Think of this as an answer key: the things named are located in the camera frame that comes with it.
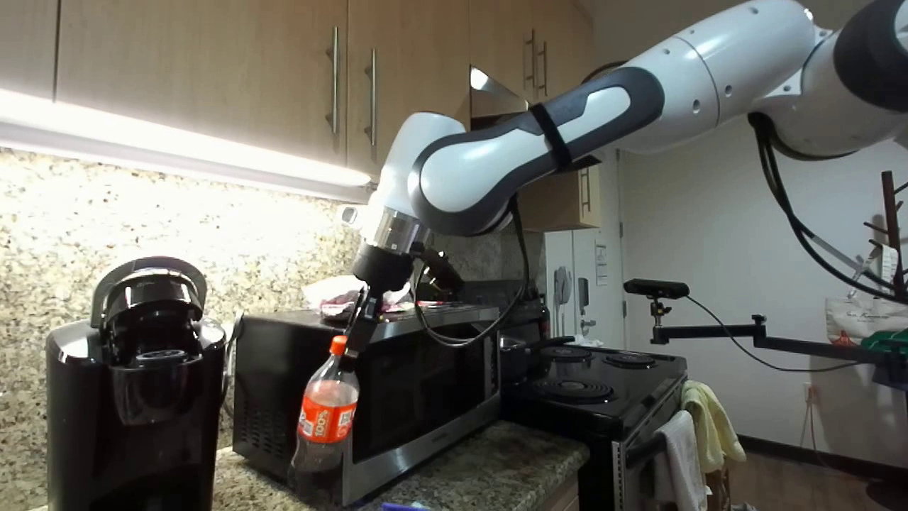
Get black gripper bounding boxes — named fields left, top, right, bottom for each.
left=340, top=241, right=419, bottom=364

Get Coca Cola plastic bottle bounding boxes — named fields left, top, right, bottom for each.
left=286, top=332, right=363, bottom=511

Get stainless steel microwave oven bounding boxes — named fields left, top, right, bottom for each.
left=231, top=299, right=504, bottom=511

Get white refrigerator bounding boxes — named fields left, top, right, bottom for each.
left=543, top=224, right=626, bottom=350

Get black pod coffee maker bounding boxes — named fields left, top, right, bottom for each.
left=43, top=252, right=231, bottom=511

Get under cabinet light strip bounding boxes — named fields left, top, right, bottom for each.
left=0, top=89, right=380, bottom=204

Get black electric stove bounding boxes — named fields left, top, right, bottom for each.
left=497, top=339, right=689, bottom=511

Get wooden upper kitchen cabinets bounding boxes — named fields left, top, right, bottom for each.
left=0, top=0, right=605, bottom=183

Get white hanging towel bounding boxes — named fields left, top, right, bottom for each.
left=656, top=408, right=712, bottom=511

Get yellow hanging towel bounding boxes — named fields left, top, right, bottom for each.
left=679, top=377, right=750, bottom=478

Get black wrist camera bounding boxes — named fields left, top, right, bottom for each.
left=412, top=244, right=469, bottom=299

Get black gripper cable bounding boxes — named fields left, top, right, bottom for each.
left=409, top=194, right=534, bottom=353

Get black camera on boom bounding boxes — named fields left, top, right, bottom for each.
left=622, top=275, right=908, bottom=367

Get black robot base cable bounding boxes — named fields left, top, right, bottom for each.
left=746, top=110, right=908, bottom=307

